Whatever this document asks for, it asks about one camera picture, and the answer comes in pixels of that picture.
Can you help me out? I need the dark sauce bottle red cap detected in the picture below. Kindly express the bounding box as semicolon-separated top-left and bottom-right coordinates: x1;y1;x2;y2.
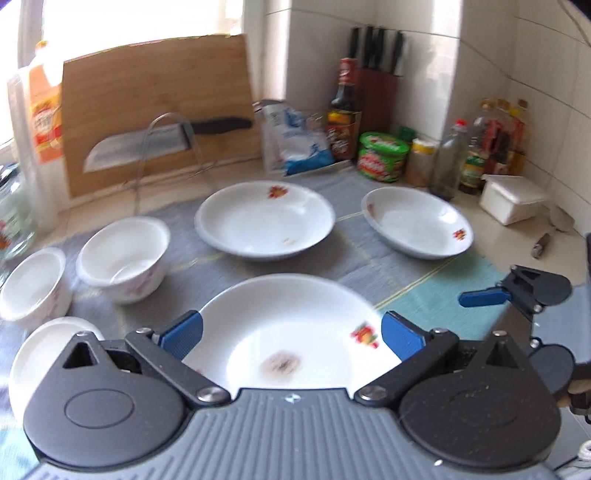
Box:
327;58;362;161

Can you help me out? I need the sleeve of clear plastic cups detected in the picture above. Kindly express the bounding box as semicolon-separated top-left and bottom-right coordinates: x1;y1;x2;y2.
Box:
7;65;61;227

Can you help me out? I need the green plastic tub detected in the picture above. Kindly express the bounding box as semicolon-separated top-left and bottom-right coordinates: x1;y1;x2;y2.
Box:
356;131;411;183

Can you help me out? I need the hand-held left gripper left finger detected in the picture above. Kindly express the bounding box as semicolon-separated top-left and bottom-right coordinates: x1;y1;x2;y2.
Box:
60;310;232;409

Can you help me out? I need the white and blue bag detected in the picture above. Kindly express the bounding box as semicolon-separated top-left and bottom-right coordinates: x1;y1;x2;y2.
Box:
253;99;335;177

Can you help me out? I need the labelled glass jar black lid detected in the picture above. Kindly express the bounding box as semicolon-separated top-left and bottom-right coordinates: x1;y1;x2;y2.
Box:
0;164;38;259

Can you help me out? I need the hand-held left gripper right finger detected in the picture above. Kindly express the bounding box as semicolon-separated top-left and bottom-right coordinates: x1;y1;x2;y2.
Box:
353;311;529;409

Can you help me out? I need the white deep plate with flowers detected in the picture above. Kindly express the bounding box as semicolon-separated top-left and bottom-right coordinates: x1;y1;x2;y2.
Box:
360;186;475;260
194;181;336;263
182;273;402;393

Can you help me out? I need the clear glass bottle red cap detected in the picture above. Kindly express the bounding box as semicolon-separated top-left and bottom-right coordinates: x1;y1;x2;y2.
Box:
429;119;469;200

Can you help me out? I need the spice jar with pale lid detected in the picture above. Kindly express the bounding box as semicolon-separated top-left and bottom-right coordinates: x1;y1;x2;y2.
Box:
404;137;439;188

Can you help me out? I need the oil bottle with green label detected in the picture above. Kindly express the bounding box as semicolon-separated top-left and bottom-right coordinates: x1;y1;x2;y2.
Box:
459;99;494;195

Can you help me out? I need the metal kitchen utensil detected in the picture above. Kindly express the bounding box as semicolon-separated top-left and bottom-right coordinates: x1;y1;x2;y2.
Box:
531;205;575;259

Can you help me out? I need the metal wire rack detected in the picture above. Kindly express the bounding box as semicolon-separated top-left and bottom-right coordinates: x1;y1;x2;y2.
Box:
122;112;218;210

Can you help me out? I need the bamboo cutting board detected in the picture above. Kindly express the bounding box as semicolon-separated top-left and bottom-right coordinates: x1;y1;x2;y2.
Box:
61;33;266;199

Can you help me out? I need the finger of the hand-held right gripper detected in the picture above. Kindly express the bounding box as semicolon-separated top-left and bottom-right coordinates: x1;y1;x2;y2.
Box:
458;265;544;319

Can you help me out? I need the dark red knife block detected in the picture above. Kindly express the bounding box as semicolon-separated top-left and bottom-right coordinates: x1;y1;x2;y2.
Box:
358;67;400;139

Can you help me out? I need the white plastic lidded box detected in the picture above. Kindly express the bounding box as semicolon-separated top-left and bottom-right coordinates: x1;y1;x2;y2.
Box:
478;174;550;226

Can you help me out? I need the small white floral bowl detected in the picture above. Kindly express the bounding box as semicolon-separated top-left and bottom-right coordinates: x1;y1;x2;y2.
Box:
0;247;72;324
76;216;171;305
8;316;107;418

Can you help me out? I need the grey checked cloth mat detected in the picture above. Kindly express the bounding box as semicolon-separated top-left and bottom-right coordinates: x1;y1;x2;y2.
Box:
0;168;513;462

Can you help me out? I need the yellow-capped oil bottle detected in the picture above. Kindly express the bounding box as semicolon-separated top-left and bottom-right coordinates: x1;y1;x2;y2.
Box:
508;98;529;176

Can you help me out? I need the orange cooking wine bottle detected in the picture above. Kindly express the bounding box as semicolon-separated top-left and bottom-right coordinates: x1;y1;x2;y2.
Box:
28;41;65;167

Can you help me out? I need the oil bottle with red label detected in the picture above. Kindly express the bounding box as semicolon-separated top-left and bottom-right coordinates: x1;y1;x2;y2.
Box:
485;99;513;176

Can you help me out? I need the steel cleaver with black handle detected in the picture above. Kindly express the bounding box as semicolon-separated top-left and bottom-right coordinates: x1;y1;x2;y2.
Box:
83;117;254;174

